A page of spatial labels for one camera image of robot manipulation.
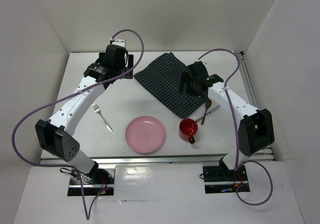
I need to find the brown wooden spoon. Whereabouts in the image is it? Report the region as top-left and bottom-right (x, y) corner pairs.
(200, 99), (212, 125)

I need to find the dark checked cloth placemat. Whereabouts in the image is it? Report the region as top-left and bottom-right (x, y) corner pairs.
(133, 52), (206, 119)

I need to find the silver knife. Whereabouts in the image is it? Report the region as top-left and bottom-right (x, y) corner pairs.
(195, 105), (220, 123)

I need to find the red mug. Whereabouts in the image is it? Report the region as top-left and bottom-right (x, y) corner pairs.
(178, 118), (198, 144)

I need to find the silver fork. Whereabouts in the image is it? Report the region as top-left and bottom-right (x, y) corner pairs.
(92, 103), (113, 132)

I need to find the pink plate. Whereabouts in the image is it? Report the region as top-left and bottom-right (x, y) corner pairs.
(125, 116), (166, 154)

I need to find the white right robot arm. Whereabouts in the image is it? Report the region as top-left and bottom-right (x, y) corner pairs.
(179, 61), (275, 180)

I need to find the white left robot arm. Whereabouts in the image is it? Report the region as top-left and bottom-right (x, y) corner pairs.
(35, 39), (133, 184)

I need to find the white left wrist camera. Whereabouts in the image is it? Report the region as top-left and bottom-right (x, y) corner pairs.
(110, 37), (126, 48)

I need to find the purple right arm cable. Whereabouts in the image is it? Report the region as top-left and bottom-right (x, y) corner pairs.
(197, 48), (273, 207)

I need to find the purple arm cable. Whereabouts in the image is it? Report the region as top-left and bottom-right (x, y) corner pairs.
(11, 29), (145, 221)
(197, 48), (273, 207)

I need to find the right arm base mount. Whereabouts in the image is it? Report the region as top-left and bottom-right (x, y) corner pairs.
(199, 166), (250, 194)

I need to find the aluminium frame rail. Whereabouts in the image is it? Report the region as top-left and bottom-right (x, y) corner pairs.
(235, 51), (275, 156)

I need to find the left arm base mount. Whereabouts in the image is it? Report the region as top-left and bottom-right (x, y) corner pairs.
(59, 165), (116, 197)

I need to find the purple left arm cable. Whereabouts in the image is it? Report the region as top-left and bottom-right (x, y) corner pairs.
(11, 29), (145, 221)

